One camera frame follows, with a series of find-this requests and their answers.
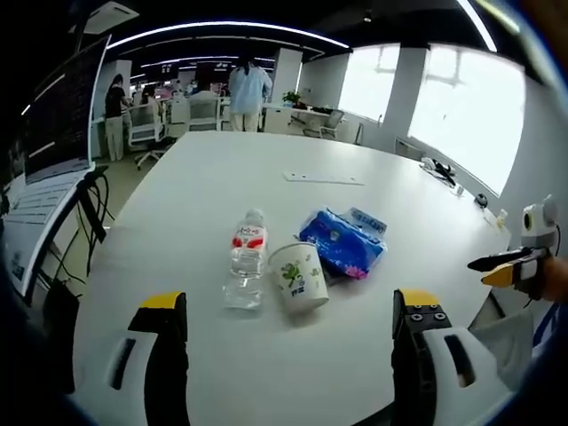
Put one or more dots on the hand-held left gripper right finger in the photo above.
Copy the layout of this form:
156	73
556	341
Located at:
444	350

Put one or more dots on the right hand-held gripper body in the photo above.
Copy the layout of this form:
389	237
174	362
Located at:
539	226

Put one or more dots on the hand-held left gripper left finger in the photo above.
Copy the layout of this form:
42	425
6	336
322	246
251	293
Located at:
133	355

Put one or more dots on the clear plastic water bottle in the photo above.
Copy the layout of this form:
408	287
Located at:
246	262

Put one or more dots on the blue tissue pack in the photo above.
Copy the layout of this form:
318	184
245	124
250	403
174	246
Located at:
344	242

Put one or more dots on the white paper cup green print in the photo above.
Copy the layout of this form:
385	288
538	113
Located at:
297	279

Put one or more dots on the dark items on table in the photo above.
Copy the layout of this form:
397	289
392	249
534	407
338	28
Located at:
440	171

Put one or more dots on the small clear bottle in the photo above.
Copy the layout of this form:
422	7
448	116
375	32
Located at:
501	218

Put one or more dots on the small black round object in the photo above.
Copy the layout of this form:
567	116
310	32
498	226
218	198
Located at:
481	201

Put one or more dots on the white flat strip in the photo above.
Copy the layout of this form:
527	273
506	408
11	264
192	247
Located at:
323	177

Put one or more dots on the white table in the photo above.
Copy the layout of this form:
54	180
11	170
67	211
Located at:
266	186

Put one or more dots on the white office chair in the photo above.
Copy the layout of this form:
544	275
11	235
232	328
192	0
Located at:
202	113
329	124
148	128

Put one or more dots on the large monitor screen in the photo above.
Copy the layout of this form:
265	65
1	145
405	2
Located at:
57	120

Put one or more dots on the potted green plant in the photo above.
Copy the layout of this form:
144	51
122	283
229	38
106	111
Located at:
293	97

